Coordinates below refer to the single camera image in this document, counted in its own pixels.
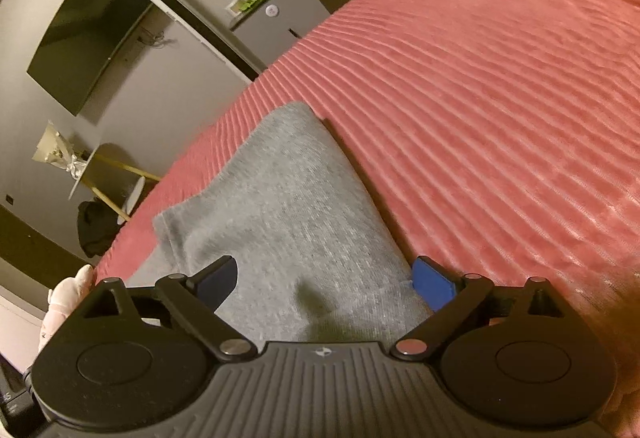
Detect grey sweatpants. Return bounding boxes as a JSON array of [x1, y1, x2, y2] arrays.
[[130, 102, 428, 345]]

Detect yellow legged side table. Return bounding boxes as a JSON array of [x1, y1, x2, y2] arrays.
[[67, 146, 160, 226]]

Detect black wall television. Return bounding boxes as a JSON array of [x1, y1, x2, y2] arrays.
[[27, 0, 151, 115]]

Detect white door frame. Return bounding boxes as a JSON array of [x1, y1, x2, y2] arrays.
[[149, 0, 262, 84]]

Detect pink ribbed bed blanket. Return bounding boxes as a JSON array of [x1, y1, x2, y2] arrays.
[[98, 0, 639, 437]]

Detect black bag on floor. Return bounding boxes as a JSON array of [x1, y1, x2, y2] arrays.
[[77, 198, 120, 258]]

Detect grey drawer cabinet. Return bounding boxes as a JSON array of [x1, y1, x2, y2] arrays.
[[231, 0, 330, 66]]

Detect cream plush pillow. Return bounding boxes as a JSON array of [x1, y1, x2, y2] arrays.
[[38, 264, 96, 351]]

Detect wrapped flower bouquet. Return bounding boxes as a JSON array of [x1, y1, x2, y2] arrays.
[[32, 122, 88, 180]]

